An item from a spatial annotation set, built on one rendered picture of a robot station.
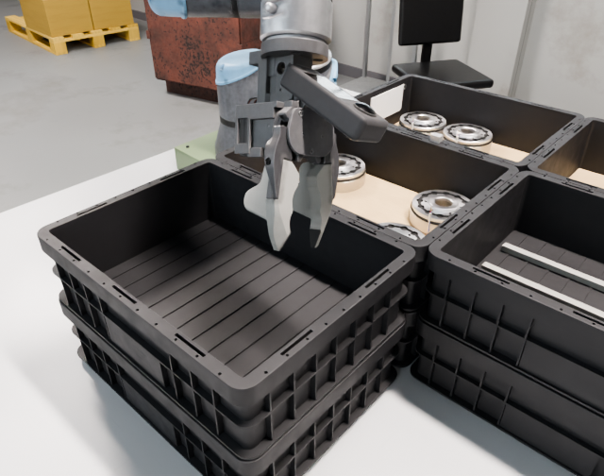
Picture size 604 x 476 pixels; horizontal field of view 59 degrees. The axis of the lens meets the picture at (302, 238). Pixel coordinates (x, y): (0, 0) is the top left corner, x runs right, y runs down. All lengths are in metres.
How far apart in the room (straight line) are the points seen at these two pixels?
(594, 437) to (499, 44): 3.06
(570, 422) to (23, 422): 0.70
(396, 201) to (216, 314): 0.41
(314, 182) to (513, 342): 0.31
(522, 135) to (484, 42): 2.45
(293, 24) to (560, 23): 3.08
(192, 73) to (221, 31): 0.40
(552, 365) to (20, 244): 0.98
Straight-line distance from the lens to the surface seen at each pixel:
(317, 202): 0.59
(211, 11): 0.71
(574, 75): 3.60
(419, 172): 0.99
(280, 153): 0.53
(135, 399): 0.78
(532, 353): 0.69
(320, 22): 0.58
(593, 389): 0.69
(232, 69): 1.19
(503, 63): 3.62
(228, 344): 0.69
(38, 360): 0.93
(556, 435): 0.75
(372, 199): 0.97
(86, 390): 0.86
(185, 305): 0.75
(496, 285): 0.65
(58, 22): 5.43
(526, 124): 1.22
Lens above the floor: 1.31
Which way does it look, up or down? 34 degrees down
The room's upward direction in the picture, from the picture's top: straight up
